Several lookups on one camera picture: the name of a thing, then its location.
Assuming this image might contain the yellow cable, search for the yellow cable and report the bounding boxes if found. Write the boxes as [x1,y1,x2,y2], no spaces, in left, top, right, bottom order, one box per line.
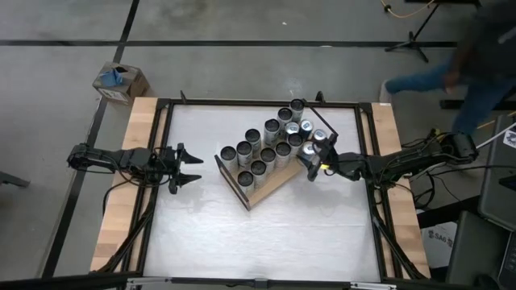
[381,0,436,19]
[431,110,516,140]

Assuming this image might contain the black tripod stand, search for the black tripod stand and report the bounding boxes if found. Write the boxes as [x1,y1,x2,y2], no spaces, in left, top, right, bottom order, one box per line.
[385,2,443,64]

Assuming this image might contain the white metal bracket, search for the white metal bracket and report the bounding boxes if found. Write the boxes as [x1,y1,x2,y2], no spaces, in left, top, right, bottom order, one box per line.
[125,275,163,290]
[348,281,398,290]

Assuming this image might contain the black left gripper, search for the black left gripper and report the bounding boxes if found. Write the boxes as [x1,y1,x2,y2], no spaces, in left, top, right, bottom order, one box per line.
[155,142,205,195]

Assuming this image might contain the wooden table side panel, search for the wooden table side panel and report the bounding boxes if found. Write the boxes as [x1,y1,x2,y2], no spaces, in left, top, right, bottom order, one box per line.
[89,97,170,273]
[370,102,431,280]

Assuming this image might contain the white lettered box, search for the white lettered box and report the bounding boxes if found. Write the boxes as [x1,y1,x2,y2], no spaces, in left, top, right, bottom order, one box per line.
[418,220,459,269]

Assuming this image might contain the blue cloth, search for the blue cloth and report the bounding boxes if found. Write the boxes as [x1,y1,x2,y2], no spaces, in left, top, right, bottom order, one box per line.
[99,67,124,88]

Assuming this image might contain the wooden shelf with black frame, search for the wooden shelf with black frame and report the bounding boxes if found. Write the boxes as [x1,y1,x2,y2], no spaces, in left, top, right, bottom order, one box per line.
[213,98,339,212]

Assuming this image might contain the person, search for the person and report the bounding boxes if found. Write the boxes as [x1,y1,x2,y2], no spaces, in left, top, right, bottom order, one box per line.
[381,0,516,136]

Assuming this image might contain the cardboard box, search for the cardboard box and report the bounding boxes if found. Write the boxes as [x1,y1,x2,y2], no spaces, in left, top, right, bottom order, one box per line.
[91,60,151,106]

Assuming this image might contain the dark chair base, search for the dark chair base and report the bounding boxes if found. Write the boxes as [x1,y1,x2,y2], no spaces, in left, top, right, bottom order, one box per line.
[0,171,31,189]

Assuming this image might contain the grey equipment case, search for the grey equipment case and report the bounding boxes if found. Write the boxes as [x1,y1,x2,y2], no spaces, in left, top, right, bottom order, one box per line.
[478,114,516,233]

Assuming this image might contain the Celsius Tropical Vibe can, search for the Celsius Tropical Vibe can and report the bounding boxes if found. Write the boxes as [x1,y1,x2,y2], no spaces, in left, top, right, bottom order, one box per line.
[287,132,304,157]
[250,159,268,189]
[219,145,239,172]
[237,170,256,195]
[260,147,277,172]
[275,141,293,168]

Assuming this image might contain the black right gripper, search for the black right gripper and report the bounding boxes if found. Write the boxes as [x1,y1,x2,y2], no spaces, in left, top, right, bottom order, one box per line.
[296,132,366,182]

